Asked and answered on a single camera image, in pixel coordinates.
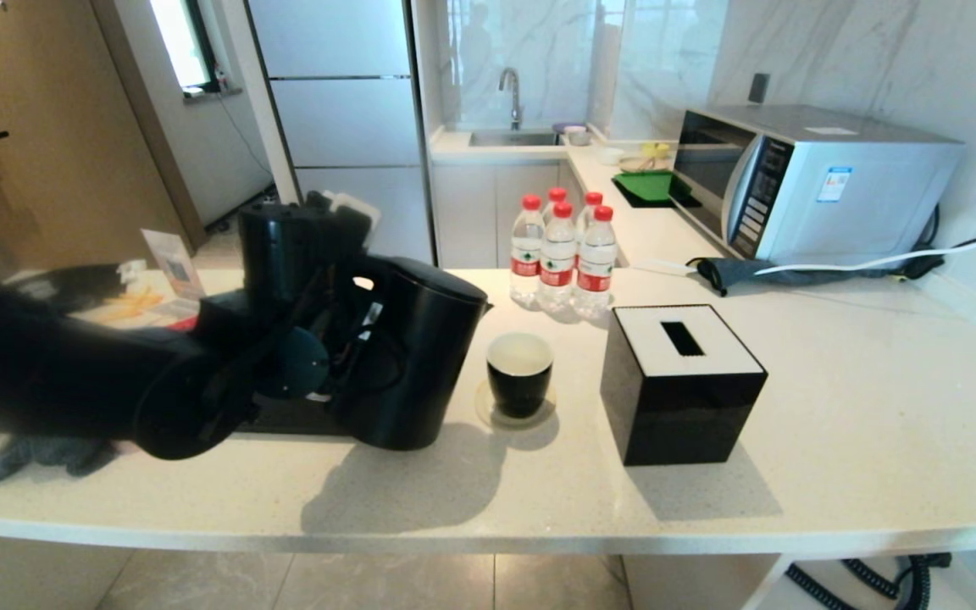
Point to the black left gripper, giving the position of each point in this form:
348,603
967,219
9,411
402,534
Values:
340,254

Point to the black electric kettle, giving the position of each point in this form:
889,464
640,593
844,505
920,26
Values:
420,364

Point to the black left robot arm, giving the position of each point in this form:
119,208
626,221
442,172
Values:
73,373

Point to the black serving tray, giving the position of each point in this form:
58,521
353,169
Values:
293,419

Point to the clear round coaster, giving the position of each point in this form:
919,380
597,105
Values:
481,408

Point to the black cup white inside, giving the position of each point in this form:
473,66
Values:
520,390

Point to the white base cabinet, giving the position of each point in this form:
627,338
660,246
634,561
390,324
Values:
471,212

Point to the water bottles red caps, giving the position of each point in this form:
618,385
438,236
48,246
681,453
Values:
526,254
596,271

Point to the small paper card sign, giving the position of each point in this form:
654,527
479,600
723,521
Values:
173,258

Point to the water bottle red cap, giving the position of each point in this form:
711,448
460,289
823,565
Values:
591,200
555,196
557,267

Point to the printed placemat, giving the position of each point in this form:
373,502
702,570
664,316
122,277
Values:
115,305

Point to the steel kitchen sink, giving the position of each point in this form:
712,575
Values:
509,138

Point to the chrome kitchen faucet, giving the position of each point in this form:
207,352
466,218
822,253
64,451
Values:
512,91

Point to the purple bowl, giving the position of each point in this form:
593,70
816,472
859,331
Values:
571,131

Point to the small white bowl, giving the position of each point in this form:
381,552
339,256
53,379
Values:
610,156

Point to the black tissue box white top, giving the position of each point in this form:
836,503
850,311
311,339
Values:
674,415

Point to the green plastic tray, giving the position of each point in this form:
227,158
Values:
645,185

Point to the window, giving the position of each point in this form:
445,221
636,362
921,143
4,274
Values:
179,42

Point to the yellow bowl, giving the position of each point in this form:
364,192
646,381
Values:
656,151

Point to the silver microwave oven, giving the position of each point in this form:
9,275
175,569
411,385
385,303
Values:
861,203

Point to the grey wall outlet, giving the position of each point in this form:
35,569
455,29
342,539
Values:
757,89

